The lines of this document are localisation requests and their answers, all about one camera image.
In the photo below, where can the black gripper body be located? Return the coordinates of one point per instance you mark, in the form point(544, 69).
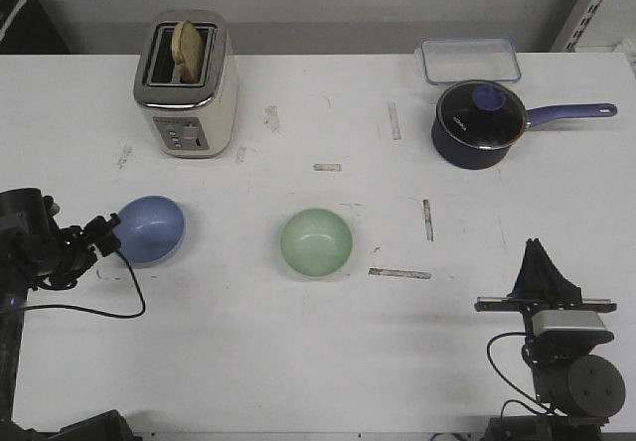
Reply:
point(57, 259)
point(545, 351)

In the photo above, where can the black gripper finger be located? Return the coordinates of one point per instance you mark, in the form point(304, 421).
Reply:
point(524, 286)
point(554, 286)

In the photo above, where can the blue bowl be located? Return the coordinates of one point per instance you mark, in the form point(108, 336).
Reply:
point(151, 230)

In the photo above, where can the green bowl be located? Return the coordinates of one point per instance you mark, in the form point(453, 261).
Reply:
point(316, 242)

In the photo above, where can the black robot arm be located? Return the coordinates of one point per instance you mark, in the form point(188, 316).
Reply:
point(576, 391)
point(27, 211)

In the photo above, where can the dark blue saucepan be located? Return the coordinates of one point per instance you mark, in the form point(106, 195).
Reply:
point(465, 157)

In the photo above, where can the glass pot lid blue knob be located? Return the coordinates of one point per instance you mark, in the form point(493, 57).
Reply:
point(482, 114)

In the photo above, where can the cream and chrome toaster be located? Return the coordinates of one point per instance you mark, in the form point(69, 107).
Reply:
point(188, 120)

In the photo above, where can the clear plastic food container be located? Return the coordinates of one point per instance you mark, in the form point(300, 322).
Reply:
point(446, 61)

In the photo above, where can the bread slice in toaster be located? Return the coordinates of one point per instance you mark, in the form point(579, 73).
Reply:
point(187, 49)

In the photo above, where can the white metal shelf upright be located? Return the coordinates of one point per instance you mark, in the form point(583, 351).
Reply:
point(597, 26)

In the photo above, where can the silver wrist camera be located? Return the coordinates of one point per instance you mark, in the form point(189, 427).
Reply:
point(570, 326)

